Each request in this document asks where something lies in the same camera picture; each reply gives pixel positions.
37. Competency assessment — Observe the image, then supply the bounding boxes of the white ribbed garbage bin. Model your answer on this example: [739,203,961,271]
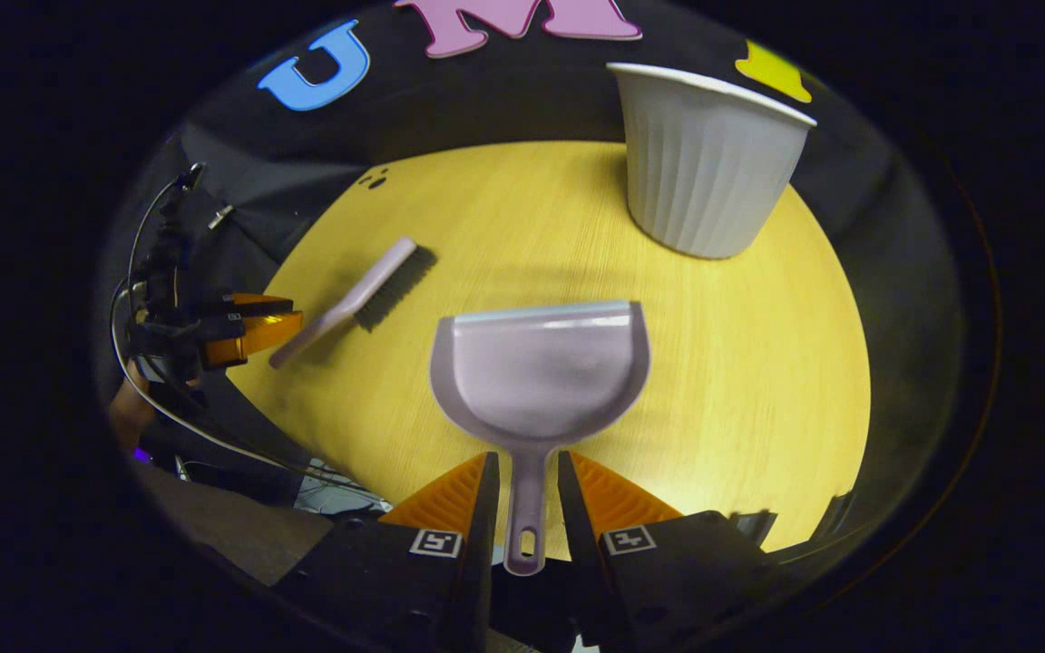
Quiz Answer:
[606,62,819,261]

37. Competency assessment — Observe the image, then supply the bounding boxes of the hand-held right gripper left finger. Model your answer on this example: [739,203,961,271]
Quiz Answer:
[273,452,502,653]

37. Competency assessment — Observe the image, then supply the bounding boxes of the dark desk bracket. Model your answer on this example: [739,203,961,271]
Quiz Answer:
[729,509,778,547]
[815,490,855,538]

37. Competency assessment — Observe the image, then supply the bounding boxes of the black backdrop cloth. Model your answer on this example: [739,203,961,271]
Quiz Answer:
[96,0,972,563]

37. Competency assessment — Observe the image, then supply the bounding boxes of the white cable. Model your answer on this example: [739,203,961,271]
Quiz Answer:
[109,175,389,498]

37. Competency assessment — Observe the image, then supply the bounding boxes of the small pale purple broom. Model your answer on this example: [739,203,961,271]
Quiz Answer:
[268,237,438,371]

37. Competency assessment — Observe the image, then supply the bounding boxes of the pale purple dustpan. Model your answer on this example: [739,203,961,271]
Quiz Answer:
[429,300,651,578]

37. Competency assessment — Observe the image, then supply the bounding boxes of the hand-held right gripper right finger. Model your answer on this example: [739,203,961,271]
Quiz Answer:
[556,450,782,653]

